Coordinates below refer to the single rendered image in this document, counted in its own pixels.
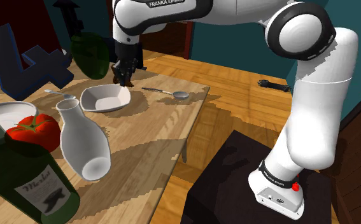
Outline red tomato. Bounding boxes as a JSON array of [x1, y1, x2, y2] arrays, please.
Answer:
[[5, 113, 62, 153]]

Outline dark red wooden door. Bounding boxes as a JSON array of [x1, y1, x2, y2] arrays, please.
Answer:
[[139, 20, 195, 60]]

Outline small silver spoon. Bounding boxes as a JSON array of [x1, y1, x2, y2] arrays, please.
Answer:
[[44, 89, 76, 100]]

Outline plain green bottle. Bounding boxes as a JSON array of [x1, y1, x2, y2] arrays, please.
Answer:
[[52, 0, 110, 80]]

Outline dark blue number figure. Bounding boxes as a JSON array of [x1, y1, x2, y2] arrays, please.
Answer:
[[0, 23, 75, 102]]

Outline black cylindrical object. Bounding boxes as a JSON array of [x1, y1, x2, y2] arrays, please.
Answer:
[[257, 79, 292, 93]]

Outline dark robot stand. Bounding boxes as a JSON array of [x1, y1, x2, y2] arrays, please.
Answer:
[[180, 130, 334, 224]]

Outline white vase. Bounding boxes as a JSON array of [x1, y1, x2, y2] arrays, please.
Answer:
[[55, 98, 111, 181]]

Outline large silver spoon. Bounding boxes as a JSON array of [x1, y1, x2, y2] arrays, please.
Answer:
[[141, 87, 190, 101]]

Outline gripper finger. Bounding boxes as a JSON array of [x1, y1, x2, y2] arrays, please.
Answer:
[[122, 66, 135, 88], [111, 62, 123, 85]]

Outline wooden table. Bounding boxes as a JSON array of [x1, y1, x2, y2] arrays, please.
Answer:
[[0, 48, 211, 224]]

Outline white round plate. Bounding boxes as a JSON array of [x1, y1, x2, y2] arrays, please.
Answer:
[[0, 101, 39, 135]]

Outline white square bowl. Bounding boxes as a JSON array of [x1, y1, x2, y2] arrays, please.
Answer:
[[80, 83, 132, 113]]

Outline green wine bottle with label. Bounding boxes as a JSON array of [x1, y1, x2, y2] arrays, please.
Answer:
[[0, 104, 81, 224]]

